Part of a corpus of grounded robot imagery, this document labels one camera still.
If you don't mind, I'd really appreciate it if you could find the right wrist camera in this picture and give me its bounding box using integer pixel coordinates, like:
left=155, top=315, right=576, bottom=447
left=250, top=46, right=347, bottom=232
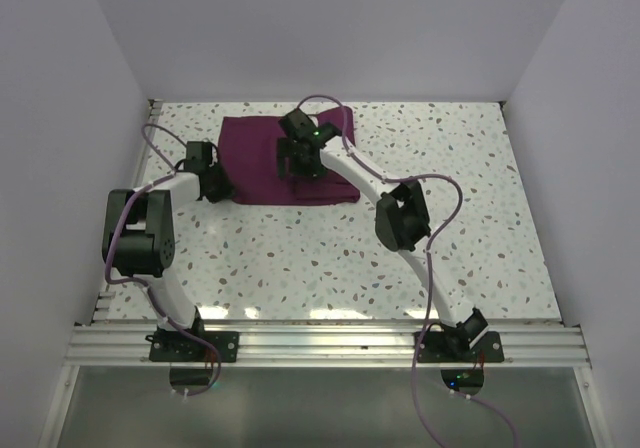
left=278, top=108, right=317, bottom=141

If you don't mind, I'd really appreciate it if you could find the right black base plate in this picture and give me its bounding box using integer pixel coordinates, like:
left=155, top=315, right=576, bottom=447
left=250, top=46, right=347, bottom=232
left=417, top=331, right=505, bottom=364

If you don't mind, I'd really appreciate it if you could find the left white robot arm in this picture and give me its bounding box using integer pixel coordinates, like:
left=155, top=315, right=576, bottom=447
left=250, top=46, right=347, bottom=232
left=101, top=162, right=233, bottom=361

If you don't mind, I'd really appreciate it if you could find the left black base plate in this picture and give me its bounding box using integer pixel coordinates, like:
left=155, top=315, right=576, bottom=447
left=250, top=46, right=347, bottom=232
left=145, top=330, right=240, bottom=363

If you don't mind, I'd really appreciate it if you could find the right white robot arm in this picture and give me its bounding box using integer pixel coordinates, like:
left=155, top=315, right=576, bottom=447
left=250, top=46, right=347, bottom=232
left=277, top=118, right=488, bottom=361

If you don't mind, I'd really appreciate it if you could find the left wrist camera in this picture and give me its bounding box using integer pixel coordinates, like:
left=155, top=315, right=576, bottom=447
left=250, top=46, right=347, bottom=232
left=183, top=141, right=214, bottom=174

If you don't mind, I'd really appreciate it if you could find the aluminium rail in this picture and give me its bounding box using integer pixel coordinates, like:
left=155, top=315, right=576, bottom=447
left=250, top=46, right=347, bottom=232
left=131, top=99, right=164, bottom=188
left=63, top=323, right=591, bottom=369

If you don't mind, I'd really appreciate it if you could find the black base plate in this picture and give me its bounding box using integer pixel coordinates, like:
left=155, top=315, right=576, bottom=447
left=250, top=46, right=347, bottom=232
left=417, top=331, right=505, bottom=364
left=145, top=330, right=240, bottom=363

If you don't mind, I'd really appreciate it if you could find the aluminium left side rail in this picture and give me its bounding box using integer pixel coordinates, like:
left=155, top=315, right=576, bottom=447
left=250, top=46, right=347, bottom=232
left=131, top=99, right=164, bottom=188

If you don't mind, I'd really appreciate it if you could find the aluminium front rail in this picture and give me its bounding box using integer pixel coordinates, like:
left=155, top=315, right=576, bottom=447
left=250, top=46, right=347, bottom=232
left=63, top=323, right=591, bottom=369

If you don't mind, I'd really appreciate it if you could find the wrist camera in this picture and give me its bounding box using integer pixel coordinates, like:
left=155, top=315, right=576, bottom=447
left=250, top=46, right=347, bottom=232
left=183, top=141, right=214, bottom=174
left=278, top=108, right=317, bottom=141

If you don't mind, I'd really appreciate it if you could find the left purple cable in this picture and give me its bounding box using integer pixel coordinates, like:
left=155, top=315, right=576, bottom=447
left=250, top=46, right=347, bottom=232
left=102, top=122, right=224, bottom=399

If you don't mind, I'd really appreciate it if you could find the purple surgical drape cloth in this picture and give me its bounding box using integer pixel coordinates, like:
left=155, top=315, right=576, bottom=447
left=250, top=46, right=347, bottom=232
left=218, top=115, right=360, bottom=206

